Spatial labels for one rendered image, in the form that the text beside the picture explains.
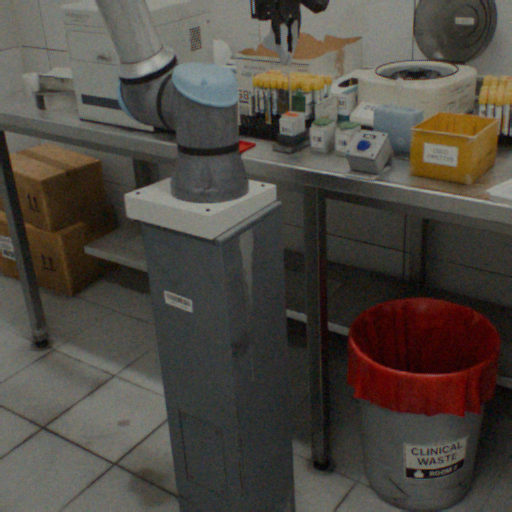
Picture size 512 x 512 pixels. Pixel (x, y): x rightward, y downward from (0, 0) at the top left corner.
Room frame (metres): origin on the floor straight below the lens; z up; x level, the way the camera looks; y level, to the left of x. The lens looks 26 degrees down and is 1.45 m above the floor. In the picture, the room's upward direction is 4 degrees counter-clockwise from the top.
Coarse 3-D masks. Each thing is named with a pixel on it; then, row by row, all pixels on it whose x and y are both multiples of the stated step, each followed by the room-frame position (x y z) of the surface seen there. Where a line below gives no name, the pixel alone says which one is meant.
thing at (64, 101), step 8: (32, 96) 2.17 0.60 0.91; (40, 96) 2.14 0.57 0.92; (48, 96) 2.13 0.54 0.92; (56, 96) 2.13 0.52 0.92; (64, 96) 2.13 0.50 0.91; (72, 96) 2.14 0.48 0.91; (40, 104) 2.14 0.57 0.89; (48, 104) 2.13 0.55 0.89; (56, 104) 2.13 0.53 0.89; (64, 104) 2.13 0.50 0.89; (72, 104) 2.14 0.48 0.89
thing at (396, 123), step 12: (384, 108) 1.60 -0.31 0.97; (396, 108) 1.59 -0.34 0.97; (408, 108) 1.59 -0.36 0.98; (384, 120) 1.59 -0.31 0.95; (396, 120) 1.57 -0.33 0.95; (408, 120) 1.55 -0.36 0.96; (420, 120) 1.57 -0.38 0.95; (384, 132) 1.59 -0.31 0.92; (396, 132) 1.57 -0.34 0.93; (408, 132) 1.55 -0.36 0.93; (396, 144) 1.57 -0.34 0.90; (408, 144) 1.55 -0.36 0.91; (396, 156) 1.55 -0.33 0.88; (408, 156) 1.53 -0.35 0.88
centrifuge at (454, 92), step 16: (384, 64) 1.91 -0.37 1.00; (400, 64) 1.92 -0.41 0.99; (416, 64) 1.92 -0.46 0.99; (432, 64) 1.91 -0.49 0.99; (448, 64) 1.87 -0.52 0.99; (368, 80) 1.80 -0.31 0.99; (384, 80) 1.78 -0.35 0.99; (416, 80) 1.74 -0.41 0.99; (432, 80) 1.74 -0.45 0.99; (448, 80) 1.74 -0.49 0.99; (464, 80) 1.76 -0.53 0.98; (368, 96) 1.80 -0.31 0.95; (384, 96) 1.77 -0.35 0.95; (400, 96) 1.73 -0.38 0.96; (416, 96) 1.71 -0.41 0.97; (432, 96) 1.70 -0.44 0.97; (448, 96) 1.72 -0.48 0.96; (464, 96) 1.77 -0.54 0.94; (368, 112) 1.77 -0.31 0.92; (432, 112) 1.70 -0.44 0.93; (448, 112) 1.72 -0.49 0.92; (464, 112) 1.77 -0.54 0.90; (368, 128) 1.74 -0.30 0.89
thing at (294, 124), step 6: (282, 114) 1.68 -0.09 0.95; (288, 114) 1.68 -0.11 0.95; (294, 114) 1.68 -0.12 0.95; (300, 114) 1.68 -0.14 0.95; (282, 120) 1.67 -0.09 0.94; (288, 120) 1.66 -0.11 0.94; (294, 120) 1.66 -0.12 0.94; (300, 120) 1.67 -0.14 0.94; (282, 126) 1.67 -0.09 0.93; (288, 126) 1.66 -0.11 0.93; (294, 126) 1.65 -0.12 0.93; (300, 126) 1.67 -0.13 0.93; (282, 132) 1.67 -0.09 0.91; (288, 132) 1.66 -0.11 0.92; (294, 132) 1.65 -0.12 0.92
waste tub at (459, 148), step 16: (416, 128) 1.45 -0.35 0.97; (432, 128) 1.52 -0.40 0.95; (448, 128) 1.53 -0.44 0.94; (464, 128) 1.51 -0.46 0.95; (480, 128) 1.49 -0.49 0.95; (496, 128) 1.46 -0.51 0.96; (416, 144) 1.44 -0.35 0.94; (432, 144) 1.42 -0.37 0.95; (448, 144) 1.40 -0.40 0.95; (464, 144) 1.38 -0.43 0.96; (480, 144) 1.39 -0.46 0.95; (496, 144) 1.47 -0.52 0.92; (416, 160) 1.44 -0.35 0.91; (432, 160) 1.42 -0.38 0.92; (448, 160) 1.40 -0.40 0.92; (464, 160) 1.38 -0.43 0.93; (480, 160) 1.40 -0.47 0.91; (416, 176) 1.44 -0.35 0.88; (432, 176) 1.42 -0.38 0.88; (448, 176) 1.40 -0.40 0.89; (464, 176) 1.38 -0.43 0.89; (480, 176) 1.41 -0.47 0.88
